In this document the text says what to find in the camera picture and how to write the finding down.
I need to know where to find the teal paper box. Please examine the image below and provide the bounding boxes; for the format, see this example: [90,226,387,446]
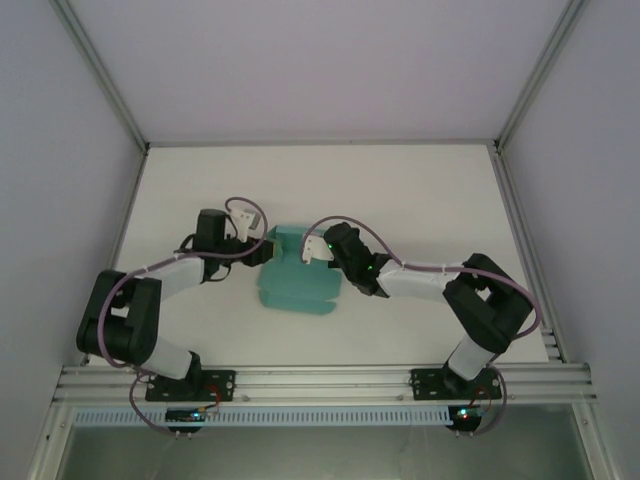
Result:
[254,224,344,317]

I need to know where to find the left circuit board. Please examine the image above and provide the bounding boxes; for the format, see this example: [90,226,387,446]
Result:
[164,407,221,426]

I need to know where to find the circuit board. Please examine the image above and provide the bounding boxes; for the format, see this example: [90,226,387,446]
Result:
[164,407,221,426]
[447,404,489,426]

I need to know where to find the right circuit board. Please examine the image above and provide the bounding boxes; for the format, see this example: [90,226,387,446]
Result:
[447,404,489,426]

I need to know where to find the aluminium side rail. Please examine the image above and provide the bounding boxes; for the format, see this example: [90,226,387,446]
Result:
[82,147,149,364]
[489,144,571,364]

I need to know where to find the aluminium mounting rail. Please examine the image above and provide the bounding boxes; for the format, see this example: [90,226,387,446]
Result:
[52,363,599,402]

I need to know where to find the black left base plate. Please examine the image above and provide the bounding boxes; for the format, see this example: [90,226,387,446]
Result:
[144,368,237,402]

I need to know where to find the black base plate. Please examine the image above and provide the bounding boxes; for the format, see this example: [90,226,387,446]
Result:
[144,368,237,402]
[409,367,504,401]

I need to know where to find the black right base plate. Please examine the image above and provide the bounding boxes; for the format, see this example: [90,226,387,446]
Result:
[409,367,504,401]

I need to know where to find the slotted light blue cable duct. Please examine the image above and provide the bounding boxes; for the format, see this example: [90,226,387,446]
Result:
[73,405,451,426]

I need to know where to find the aluminium frame post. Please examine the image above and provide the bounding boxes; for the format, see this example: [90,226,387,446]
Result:
[492,0,586,151]
[59,0,151,151]

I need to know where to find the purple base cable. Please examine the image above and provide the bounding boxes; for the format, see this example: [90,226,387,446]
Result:
[452,369,510,439]
[129,377,196,440]

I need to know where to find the aluminium frame leg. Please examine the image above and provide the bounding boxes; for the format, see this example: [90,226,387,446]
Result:
[572,399,619,480]
[27,399,76,480]

